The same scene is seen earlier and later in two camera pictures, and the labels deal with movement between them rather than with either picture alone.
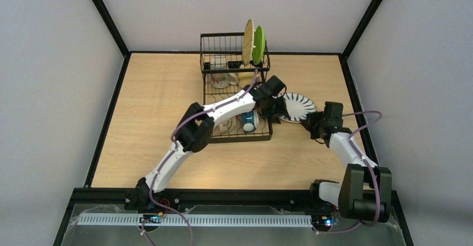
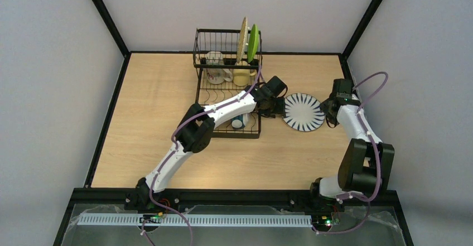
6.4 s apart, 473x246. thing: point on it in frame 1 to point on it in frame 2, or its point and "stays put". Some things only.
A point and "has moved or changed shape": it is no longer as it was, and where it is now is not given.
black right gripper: x=312 y=122 to x=328 y=109
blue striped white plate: x=297 y=106 has moved or changed shape
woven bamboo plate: x=247 y=42 has moved or changed shape
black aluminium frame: x=91 y=197 stays put
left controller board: x=154 y=218 stays put
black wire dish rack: x=225 y=75 has moved or changed shape
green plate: x=259 y=46 has moved or changed shape
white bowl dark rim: x=250 y=121 to x=237 y=123
